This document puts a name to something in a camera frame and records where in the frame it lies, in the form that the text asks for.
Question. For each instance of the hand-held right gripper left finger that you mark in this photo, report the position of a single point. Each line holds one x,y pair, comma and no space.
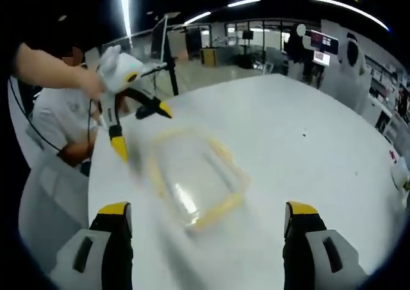
115,258

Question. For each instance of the yellow cabinet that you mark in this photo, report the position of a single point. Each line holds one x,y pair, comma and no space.
207,57

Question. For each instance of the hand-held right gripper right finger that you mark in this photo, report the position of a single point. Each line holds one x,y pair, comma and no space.
294,261

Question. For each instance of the large display on stand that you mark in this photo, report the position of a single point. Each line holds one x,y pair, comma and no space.
158,40

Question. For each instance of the small monitor on stand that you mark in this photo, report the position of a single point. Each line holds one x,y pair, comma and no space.
247,34

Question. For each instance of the ceiling light strip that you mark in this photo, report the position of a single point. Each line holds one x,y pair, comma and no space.
125,11
346,5
197,18
243,2

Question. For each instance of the person's white shirt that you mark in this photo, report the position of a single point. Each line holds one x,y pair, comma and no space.
57,120

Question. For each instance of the white storage shelf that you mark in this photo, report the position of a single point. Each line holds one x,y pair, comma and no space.
384,88

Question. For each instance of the clear container with yellow buckle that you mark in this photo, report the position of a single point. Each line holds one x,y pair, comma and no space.
195,181

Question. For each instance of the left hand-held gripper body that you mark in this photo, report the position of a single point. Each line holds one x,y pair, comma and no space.
117,72

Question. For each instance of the person's left hand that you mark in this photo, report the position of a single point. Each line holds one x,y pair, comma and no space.
93,85

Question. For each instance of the black rounded object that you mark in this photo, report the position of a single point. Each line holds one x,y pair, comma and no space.
145,112

